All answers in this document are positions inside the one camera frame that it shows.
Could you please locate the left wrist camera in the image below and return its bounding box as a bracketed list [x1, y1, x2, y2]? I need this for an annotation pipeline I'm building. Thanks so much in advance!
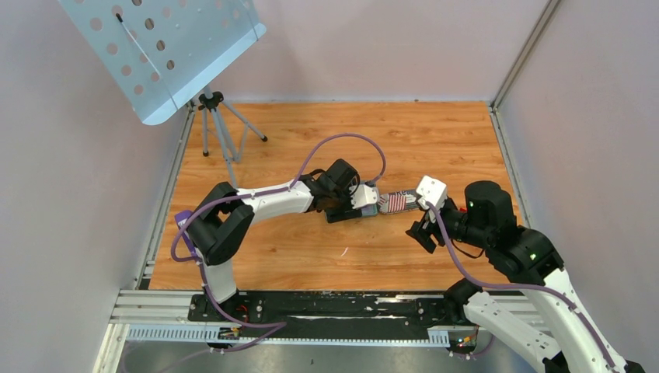
[349, 183, 379, 209]

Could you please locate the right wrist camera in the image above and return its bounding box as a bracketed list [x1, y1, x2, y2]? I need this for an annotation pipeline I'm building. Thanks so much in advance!
[415, 175, 448, 210]

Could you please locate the purple glasses case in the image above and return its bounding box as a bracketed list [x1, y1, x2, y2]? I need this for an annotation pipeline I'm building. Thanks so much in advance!
[170, 210, 197, 263]

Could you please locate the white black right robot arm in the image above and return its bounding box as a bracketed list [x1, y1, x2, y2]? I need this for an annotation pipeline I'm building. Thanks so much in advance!
[408, 176, 643, 372]

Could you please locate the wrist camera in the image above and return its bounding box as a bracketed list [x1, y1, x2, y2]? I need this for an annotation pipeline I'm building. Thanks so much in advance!
[349, 183, 379, 209]
[415, 175, 448, 210]

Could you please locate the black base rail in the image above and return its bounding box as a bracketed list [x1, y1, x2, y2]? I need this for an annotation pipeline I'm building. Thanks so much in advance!
[109, 289, 581, 347]

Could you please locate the flag print glasses case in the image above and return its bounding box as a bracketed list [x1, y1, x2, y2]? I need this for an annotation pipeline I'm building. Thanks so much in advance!
[378, 189, 419, 214]

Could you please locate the grey-green glasses case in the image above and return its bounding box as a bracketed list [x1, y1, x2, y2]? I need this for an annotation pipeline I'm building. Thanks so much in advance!
[361, 204, 378, 218]

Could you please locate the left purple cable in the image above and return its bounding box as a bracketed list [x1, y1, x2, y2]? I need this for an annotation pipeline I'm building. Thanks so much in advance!
[170, 133, 388, 356]

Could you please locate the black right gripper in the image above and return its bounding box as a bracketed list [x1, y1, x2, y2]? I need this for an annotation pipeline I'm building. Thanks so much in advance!
[404, 197, 490, 252]

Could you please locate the perforated metal music stand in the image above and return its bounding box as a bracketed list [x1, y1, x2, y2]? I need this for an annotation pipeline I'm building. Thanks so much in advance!
[60, 0, 267, 187]

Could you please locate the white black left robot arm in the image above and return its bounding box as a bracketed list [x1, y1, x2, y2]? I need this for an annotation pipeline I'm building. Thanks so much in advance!
[177, 159, 378, 321]

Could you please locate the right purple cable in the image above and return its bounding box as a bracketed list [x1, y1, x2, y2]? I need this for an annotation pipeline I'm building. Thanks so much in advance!
[424, 200, 619, 373]

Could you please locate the purple cable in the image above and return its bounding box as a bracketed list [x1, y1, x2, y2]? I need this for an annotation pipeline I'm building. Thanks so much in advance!
[424, 200, 619, 373]
[170, 133, 388, 356]

